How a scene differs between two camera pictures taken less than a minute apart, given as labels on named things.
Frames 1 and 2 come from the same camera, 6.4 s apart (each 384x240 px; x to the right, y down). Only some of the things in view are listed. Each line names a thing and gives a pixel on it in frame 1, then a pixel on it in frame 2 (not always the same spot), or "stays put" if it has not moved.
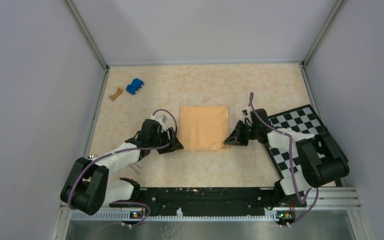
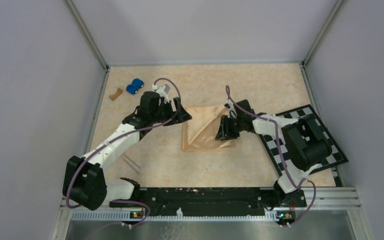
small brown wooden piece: x=119 y=92 stays put
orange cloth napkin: x=203 y=127 stays put
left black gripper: x=175 y=145 → x=183 y=115
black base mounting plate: x=211 y=201 stays put
